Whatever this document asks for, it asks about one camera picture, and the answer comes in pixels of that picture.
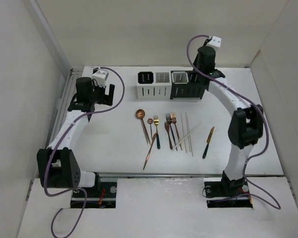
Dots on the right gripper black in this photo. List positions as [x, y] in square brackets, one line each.
[195, 62]

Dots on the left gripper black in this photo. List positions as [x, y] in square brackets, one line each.
[106, 99]

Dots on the large copper spoon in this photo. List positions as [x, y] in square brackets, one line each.
[140, 114]

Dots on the gold knife black handle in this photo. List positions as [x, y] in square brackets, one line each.
[208, 142]

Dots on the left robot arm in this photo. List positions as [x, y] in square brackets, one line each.
[57, 164]

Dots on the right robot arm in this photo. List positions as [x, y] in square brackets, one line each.
[245, 128]

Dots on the black utensil holder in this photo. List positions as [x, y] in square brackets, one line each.
[187, 85]

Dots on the white utensil holder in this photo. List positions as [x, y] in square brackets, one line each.
[154, 86]

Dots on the small copper spoon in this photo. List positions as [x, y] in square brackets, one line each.
[150, 122]

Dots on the black fork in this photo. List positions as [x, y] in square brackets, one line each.
[168, 120]

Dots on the copper fork right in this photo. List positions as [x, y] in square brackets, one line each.
[173, 119]

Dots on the copper knife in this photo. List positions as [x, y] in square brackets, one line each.
[150, 149]

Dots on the white chopstick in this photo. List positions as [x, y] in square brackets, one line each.
[188, 134]

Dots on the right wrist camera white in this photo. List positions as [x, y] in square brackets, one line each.
[214, 42]

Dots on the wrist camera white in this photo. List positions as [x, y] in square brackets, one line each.
[100, 76]
[214, 42]

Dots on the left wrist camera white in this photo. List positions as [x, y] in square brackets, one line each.
[100, 76]

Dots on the aluminium rail left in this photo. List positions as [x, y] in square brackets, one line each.
[65, 91]

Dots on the aluminium rail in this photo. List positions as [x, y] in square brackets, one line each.
[156, 175]
[65, 91]

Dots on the gold fork dark handle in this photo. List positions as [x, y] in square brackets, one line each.
[156, 123]

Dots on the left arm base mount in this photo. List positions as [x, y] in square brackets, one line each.
[101, 196]

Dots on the front aluminium rail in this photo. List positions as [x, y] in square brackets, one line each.
[156, 175]

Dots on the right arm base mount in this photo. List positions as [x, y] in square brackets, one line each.
[218, 195]

